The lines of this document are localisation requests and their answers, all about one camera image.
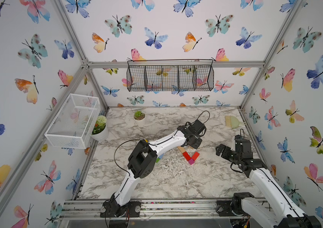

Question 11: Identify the aluminium front rail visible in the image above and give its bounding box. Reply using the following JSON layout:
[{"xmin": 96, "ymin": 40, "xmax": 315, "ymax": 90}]
[{"xmin": 60, "ymin": 198, "xmax": 299, "ymax": 220}]

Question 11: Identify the green hand brush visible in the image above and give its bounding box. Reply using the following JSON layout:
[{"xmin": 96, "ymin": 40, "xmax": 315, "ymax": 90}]
[{"xmin": 225, "ymin": 116, "xmax": 246, "ymax": 129}]

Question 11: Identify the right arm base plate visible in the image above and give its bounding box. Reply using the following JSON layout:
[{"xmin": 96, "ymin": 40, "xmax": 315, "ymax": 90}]
[{"xmin": 216, "ymin": 199, "xmax": 245, "ymax": 217}]

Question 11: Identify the small potted succulent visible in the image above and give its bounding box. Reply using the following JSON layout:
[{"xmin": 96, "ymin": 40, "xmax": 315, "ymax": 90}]
[{"xmin": 133, "ymin": 111, "xmax": 146, "ymax": 121}]

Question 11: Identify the red block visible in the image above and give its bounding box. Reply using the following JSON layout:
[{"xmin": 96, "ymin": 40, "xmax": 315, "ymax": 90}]
[
  {"xmin": 182, "ymin": 152, "xmax": 191, "ymax": 161},
  {"xmin": 191, "ymin": 152, "xmax": 200, "ymax": 161}
]

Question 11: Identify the black wire wall basket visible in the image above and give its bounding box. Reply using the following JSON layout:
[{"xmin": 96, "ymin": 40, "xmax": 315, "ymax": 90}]
[{"xmin": 124, "ymin": 59, "xmax": 214, "ymax": 92}]

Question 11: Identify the white pot flowering plant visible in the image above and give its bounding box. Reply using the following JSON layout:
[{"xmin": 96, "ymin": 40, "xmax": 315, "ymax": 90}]
[{"xmin": 91, "ymin": 116, "xmax": 109, "ymax": 142}]

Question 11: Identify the magenta small block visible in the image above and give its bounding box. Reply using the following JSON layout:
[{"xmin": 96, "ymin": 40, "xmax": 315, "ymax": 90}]
[{"xmin": 188, "ymin": 159, "xmax": 195, "ymax": 165}]

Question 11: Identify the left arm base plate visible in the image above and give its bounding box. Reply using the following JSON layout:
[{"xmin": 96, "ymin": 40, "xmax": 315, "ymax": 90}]
[{"xmin": 100, "ymin": 200, "xmax": 141, "ymax": 218}]

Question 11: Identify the white mesh wall basket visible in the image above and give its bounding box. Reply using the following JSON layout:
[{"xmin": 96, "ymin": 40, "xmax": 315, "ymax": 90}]
[{"xmin": 44, "ymin": 94, "xmax": 101, "ymax": 149}]

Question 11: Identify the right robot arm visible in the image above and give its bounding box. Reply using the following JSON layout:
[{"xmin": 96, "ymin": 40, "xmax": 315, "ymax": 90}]
[{"xmin": 216, "ymin": 135, "xmax": 321, "ymax": 228}]

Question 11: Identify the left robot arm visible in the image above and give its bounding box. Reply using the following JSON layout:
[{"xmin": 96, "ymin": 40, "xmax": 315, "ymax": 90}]
[{"xmin": 108, "ymin": 120, "xmax": 207, "ymax": 213}]

